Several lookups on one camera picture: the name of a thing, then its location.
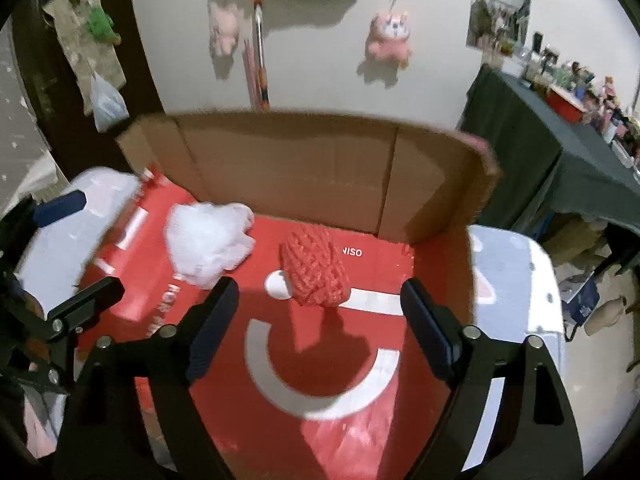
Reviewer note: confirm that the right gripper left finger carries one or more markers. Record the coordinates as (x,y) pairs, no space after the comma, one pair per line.
(171,360)

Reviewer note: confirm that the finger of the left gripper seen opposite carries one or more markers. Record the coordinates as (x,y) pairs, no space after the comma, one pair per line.
(61,207)

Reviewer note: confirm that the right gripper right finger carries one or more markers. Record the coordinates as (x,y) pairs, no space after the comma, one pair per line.
(535,435)

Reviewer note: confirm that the white mesh bath pouf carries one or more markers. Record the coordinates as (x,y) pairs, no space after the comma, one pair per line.
(204,240)

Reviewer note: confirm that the red mesh bath pouf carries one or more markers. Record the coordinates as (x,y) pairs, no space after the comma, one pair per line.
(313,267)

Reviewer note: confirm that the clear plastic bag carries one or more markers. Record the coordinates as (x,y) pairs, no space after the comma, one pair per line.
(108,106)

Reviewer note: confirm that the hanging fabric organizer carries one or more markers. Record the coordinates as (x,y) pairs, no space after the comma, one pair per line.
(85,54)

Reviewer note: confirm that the green plush toy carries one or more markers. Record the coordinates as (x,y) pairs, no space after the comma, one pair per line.
(100,26)

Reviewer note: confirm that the pink plush pig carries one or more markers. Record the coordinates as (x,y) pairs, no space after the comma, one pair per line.
(224,28)

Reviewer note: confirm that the dark green tablecloth table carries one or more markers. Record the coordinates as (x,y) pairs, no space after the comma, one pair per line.
(547,164)

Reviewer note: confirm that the red lined cardboard box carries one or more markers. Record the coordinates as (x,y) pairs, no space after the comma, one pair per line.
(319,219)

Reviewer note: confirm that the pink cat plush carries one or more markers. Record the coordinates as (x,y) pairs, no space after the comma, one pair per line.
(389,35)

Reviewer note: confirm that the wall mirror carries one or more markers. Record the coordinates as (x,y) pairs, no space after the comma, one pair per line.
(498,26)

